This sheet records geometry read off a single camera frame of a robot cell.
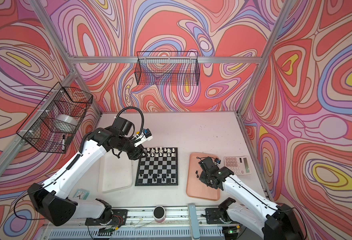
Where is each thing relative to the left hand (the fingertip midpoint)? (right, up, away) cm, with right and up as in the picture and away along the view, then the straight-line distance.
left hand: (145, 150), depth 74 cm
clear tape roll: (-40, +16, 0) cm, 43 cm away
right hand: (+32, -19, +9) cm, 38 cm away
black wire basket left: (-42, +14, -5) cm, 45 cm away
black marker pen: (-40, +4, -2) cm, 40 cm away
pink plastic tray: (+26, -23, +10) cm, 36 cm away
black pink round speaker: (+7, -30, -4) cm, 31 cm away
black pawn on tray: (+28, -16, +14) cm, 35 cm away
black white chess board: (+6, -13, +14) cm, 20 cm away
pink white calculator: (+54, -11, +14) cm, 57 cm away
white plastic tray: (-22, -17, +14) cm, 31 cm away
